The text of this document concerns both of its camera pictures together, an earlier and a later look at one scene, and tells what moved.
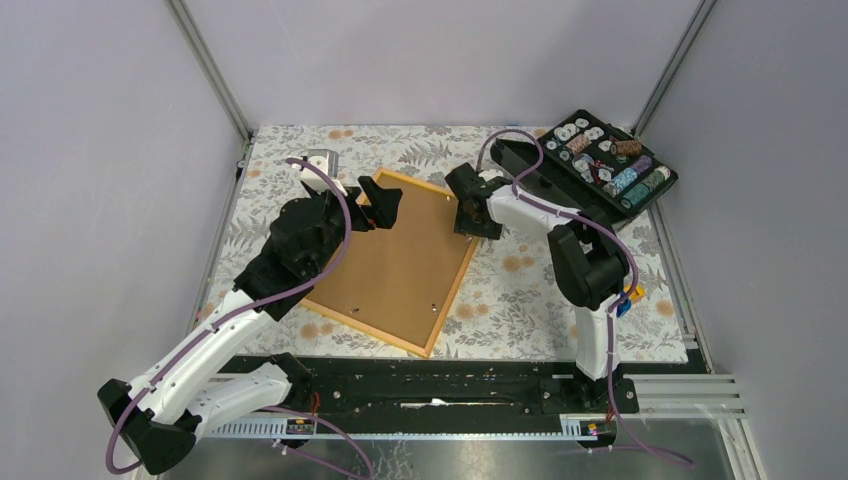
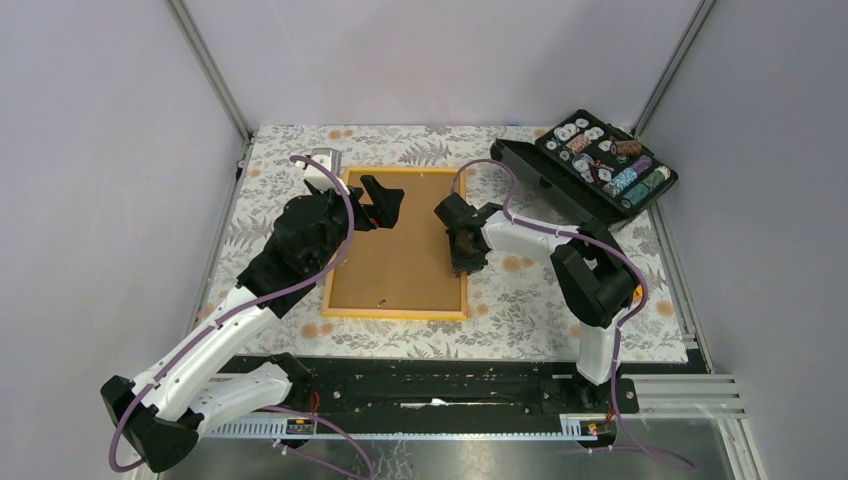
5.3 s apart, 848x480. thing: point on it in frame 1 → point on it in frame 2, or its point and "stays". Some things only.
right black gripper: (462, 225) → (459, 264)
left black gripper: (383, 205) stays
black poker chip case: (585, 162) stays
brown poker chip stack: (626, 148) stays
